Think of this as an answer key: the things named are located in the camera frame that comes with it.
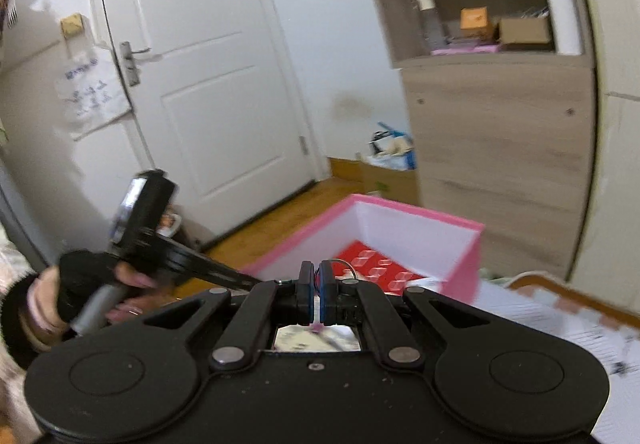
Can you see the white patterned object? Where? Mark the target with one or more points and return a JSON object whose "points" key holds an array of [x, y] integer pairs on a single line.
{"points": [[300, 339]]}

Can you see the brown cardboard box green print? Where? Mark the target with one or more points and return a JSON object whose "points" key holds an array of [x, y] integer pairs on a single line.
{"points": [[390, 184]]}

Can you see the beige cloth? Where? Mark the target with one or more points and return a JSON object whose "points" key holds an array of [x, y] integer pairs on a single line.
{"points": [[397, 146]]}

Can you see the person's left hand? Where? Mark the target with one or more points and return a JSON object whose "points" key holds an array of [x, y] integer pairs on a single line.
{"points": [[45, 304]]}

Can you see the red cloth with glasses print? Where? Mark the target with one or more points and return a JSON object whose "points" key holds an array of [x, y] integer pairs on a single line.
{"points": [[360, 251]]}

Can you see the clear bottle white cap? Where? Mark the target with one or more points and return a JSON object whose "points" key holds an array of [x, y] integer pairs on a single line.
{"points": [[431, 29]]}

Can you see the white door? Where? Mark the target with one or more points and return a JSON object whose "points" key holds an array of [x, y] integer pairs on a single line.
{"points": [[210, 74]]}

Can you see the small brown cardboard box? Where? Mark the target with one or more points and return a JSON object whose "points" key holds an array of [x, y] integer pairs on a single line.
{"points": [[525, 33]]}

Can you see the person's left forearm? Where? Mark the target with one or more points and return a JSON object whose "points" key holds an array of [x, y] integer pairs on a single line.
{"points": [[12, 324]]}

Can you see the wooden cabinet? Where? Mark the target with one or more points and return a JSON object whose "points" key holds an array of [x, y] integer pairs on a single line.
{"points": [[500, 149]]}

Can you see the small orange box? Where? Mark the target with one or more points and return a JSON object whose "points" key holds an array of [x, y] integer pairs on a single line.
{"points": [[475, 23]]}

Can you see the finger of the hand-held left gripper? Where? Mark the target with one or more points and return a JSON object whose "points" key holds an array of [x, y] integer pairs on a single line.
{"points": [[210, 266]]}

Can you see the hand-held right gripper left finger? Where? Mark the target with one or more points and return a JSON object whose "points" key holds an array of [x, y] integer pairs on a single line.
{"points": [[310, 295]]}

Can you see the white paper roll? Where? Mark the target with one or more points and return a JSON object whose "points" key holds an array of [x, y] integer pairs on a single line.
{"points": [[562, 14]]}

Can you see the white wardrobe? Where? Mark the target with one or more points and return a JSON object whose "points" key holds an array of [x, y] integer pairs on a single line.
{"points": [[620, 174]]}

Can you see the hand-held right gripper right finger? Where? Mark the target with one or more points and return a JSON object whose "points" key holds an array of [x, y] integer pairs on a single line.
{"points": [[327, 295]]}

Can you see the flat pink box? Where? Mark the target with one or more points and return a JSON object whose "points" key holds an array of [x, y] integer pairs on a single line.
{"points": [[465, 50]]}

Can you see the pink cardboard box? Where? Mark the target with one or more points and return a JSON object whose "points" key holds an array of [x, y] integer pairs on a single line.
{"points": [[415, 239]]}

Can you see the white paper note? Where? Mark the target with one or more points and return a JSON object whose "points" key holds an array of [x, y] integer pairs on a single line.
{"points": [[90, 94]]}

